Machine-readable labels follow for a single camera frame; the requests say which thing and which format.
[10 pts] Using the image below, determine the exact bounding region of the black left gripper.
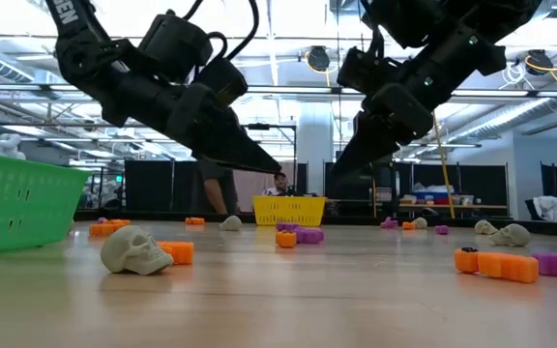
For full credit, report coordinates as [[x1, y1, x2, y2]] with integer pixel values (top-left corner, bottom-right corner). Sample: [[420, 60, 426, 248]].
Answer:
[[102, 65, 282, 173]]

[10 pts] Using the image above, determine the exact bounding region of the blue storage bin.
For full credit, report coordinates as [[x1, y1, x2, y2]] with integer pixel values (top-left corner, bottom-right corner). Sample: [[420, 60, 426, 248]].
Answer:
[[413, 189, 453, 206]]

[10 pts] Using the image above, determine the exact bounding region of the yellow hanging cable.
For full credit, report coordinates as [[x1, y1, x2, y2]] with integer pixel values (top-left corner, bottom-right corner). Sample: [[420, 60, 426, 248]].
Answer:
[[431, 110, 456, 220]]

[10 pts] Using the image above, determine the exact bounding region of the black cabinet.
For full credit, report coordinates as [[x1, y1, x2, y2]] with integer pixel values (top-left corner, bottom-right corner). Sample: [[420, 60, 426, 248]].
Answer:
[[324, 151, 396, 217]]

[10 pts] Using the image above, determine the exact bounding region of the yellow plastic basket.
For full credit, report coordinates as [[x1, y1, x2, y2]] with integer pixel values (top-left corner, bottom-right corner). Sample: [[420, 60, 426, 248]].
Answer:
[[251, 194, 328, 228]]

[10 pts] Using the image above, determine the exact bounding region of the long ceiling light strip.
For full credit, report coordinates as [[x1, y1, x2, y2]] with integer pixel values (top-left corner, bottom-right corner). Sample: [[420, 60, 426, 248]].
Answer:
[[0, 84, 557, 99]]

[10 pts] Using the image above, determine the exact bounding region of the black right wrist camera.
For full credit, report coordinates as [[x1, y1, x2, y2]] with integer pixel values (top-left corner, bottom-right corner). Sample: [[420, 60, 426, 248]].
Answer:
[[337, 0, 454, 97]]

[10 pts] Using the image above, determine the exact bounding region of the green plastic basket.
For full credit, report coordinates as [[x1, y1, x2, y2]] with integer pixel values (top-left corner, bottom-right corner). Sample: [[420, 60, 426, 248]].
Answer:
[[0, 149, 92, 256]]

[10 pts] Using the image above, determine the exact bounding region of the pale pink curtain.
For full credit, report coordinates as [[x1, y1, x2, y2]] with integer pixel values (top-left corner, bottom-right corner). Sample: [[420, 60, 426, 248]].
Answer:
[[234, 163, 297, 213]]

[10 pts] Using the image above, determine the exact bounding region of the black left camera cable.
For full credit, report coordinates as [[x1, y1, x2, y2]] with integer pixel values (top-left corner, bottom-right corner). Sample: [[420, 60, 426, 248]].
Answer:
[[181, 0, 260, 64]]

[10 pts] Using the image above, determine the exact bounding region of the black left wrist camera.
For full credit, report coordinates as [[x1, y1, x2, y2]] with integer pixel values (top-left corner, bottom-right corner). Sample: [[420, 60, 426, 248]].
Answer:
[[137, 10, 249, 108]]

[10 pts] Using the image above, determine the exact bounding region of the black ceiling cable reel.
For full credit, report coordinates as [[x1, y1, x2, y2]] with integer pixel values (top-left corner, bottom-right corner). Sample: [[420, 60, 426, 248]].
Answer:
[[525, 49, 554, 77], [306, 45, 332, 73]]

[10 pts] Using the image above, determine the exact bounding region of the white cloth pile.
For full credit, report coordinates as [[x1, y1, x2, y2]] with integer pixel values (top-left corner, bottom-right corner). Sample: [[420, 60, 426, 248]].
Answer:
[[524, 195, 557, 224]]

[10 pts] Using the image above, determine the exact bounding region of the wooden side table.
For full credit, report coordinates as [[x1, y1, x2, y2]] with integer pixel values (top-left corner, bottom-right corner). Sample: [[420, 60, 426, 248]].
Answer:
[[397, 202, 510, 218]]

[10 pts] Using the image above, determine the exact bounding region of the person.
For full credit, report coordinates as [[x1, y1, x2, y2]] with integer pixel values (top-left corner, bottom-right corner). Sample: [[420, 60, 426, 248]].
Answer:
[[198, 161, 239, 216], [264, 171, 293, 197]]

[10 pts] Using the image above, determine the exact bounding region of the silver air duct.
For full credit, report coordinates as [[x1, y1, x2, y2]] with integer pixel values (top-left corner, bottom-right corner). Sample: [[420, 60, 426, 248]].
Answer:
[[0, 47, 36, 83], [445, 96, 557, 144]]

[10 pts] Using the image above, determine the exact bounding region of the black metal frame rig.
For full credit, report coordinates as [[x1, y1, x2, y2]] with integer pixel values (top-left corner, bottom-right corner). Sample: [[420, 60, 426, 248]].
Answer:
[[239, 122, 299, 214]]

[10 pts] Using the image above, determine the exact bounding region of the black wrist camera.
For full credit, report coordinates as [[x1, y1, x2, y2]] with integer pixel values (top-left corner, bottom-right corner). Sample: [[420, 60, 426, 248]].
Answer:
[[337, 0, 454, 97], [137, 10, 249, 108]]

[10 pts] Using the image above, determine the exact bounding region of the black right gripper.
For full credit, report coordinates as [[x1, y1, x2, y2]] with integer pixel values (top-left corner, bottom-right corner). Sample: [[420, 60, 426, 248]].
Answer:
[[330, 26, 510, 175]]

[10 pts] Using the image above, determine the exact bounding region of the white background robot figure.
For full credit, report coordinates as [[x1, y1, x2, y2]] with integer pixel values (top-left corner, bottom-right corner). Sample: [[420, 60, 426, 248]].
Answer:
[[0, 133, 27, 160]]

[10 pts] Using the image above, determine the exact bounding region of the narrow black panel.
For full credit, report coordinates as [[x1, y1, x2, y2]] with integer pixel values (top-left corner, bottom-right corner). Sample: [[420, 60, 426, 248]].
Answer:
[[296, 162, 308, 197]]

